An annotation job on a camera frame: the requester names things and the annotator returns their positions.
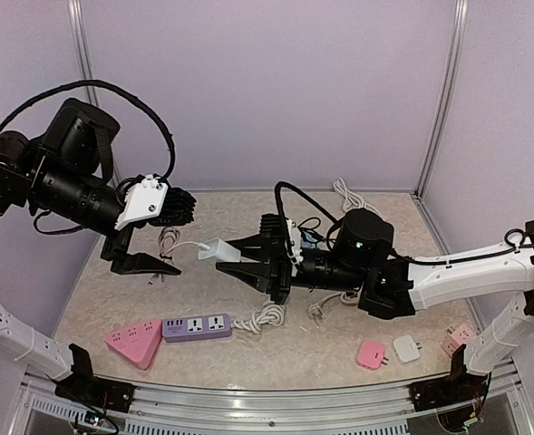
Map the pink cube socket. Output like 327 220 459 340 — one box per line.
441 323 476 357

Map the teal power strip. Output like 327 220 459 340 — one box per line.
301 232 325 249

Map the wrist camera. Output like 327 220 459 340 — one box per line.
114 173 199 232
258 213 313 266

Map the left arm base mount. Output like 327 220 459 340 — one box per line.
53 375 136 413

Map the small white charger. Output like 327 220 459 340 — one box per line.
198 237 241 263

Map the right aluminium corner post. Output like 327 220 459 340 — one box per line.
414 0 470 202

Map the pink white usb cable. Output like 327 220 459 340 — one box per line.
147 227 204 286

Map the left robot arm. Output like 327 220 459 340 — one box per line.
0 98 196 403

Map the pink square plug adapter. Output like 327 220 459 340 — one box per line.
355 340 388 371

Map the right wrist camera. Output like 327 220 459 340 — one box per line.
258 213 313 266

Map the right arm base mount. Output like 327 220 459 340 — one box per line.
409 372 489 411

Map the pink triangular power strip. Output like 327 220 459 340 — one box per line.
104 319 162 371

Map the black usb cable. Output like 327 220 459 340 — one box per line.
297 216 335 246

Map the aluminium front rail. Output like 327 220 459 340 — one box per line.
8 361 534 434

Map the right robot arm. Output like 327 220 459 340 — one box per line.
216 208 534 402

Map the white square charger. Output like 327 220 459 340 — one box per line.
393 334 421 364

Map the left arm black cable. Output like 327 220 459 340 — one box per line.
0 79 178 182

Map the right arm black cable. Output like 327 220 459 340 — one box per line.
273 180 534 268

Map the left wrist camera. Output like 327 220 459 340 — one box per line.
114 173 199 232

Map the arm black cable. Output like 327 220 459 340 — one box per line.
273 180 534 268
0 79 178 182

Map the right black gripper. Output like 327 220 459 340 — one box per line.
216 232 366 305

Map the purple power strip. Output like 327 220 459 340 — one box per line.
161 314 232 343

